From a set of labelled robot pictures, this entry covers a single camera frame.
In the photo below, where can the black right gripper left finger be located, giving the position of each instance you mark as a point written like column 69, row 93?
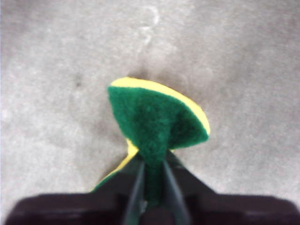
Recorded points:
column 93, row 208

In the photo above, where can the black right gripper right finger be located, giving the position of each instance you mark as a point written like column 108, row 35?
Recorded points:
column 222, row 211

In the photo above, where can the yellow sponge with green pad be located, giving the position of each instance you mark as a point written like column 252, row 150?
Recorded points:
column 150, row 112

